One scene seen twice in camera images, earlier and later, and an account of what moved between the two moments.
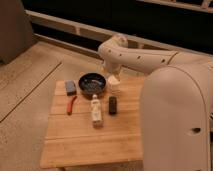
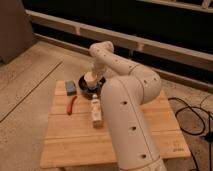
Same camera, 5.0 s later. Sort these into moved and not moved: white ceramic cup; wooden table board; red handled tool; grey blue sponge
Moved: white ceramic cup
Not moved: red handled tool; grey blue sponge; wooden table board
